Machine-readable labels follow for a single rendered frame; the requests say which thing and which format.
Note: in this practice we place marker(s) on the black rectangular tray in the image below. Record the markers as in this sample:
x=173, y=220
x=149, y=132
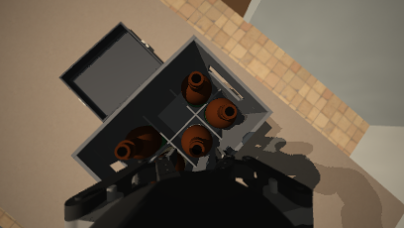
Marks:
x=106, y=74

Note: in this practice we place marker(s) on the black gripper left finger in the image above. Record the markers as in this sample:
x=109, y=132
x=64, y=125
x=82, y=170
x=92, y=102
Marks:
x=85, y=207

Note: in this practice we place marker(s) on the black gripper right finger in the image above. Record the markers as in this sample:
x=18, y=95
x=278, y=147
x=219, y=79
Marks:
x=293, y=198

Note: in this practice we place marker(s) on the brown glass bottle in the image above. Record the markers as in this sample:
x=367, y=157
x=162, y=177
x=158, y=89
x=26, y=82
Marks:
x=196, y=89
x=181, y=161
x=197, y=141
x=220, y=113
x=140, y=143

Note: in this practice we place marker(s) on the dark grey crate with dividers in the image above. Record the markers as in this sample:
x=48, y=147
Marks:
x=159, y=102

